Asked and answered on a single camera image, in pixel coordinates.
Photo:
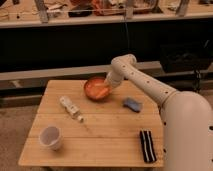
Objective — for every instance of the black box in background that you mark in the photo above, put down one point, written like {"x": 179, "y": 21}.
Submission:
{"x": 181, "y": 57}

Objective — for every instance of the orange ceramic bowl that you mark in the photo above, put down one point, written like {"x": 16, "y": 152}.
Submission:
{"x": 95, "y": 83}

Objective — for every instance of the white glue bottle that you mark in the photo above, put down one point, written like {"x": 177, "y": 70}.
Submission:
{"x": 71, "y": 108}

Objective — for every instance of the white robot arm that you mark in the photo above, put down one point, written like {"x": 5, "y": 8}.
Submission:
{"x": 187, "y": 117}

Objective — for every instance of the blue sponge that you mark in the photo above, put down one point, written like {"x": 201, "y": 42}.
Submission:
{"x": 132, "y": 104}

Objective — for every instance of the white plastic cup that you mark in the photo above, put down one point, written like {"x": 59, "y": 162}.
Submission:
{"x": 51, "y": 138}

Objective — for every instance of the wooden table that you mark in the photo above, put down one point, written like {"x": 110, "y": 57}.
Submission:
{"x": 108, "y": 136}

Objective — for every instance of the black white striped cloth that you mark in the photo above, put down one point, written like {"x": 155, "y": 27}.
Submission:
{"x": 147, "y": 146}

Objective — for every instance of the orange pepper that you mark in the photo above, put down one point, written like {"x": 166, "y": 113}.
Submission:
{"x": 99, "y": 93}

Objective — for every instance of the wooden shelf with clutter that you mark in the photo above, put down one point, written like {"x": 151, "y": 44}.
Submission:
{"x": 31, "y": 13}

